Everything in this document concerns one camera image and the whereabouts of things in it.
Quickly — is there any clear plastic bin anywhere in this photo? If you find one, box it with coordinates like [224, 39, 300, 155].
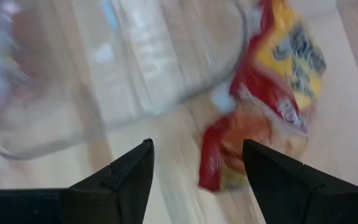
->
[57, 0, 251, 131]
[0, 0, 111, 161]

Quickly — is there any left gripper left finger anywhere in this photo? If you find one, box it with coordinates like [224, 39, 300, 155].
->
[0, 138, 155, 224]

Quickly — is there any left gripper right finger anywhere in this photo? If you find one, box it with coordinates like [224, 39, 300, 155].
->
[242, 138, 358, 224]

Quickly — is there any red Maruchan ramen pack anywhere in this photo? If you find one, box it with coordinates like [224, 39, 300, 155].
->
[198, 0, 328, 193]

